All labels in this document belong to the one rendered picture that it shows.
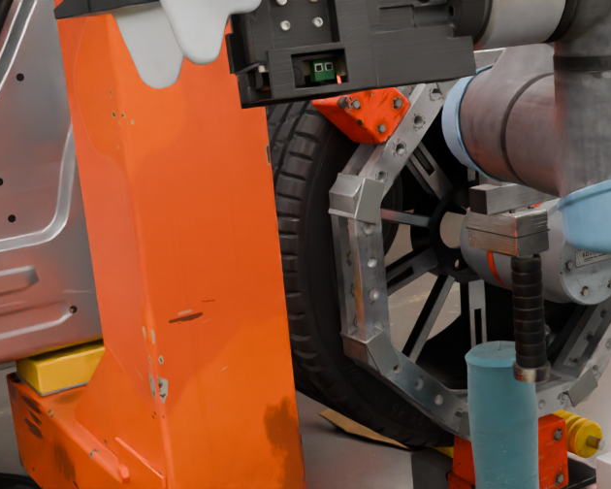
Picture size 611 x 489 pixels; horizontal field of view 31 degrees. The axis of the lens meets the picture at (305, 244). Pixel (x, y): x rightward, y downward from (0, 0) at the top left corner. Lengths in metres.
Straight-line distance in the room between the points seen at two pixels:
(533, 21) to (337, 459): 2.47
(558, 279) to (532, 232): 0.17
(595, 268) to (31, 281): 0.78
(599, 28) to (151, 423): 0.73
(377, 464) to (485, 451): 1.47
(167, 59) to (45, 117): 1.03
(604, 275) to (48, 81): 0.82
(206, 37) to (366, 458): 2.54
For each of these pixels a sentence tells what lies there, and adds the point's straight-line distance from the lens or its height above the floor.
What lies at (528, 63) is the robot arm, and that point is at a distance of 0.72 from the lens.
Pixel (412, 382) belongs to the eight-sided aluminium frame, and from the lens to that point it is 1.49.
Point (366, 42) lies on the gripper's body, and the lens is 0.52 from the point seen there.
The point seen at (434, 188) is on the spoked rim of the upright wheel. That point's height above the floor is 0.93.
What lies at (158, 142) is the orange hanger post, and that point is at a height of 1.09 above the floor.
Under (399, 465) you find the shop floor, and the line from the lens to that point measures 2.91.
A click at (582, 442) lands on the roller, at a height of 0.51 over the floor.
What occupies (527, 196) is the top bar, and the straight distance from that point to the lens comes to 1.30.
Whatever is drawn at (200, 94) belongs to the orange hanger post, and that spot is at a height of 1.13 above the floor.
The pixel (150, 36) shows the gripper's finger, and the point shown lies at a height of 1.20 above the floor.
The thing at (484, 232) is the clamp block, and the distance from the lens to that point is 1.30.
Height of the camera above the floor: 1.22
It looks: 13 degrees down
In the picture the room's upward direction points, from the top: 6 degrees counter-clockwise
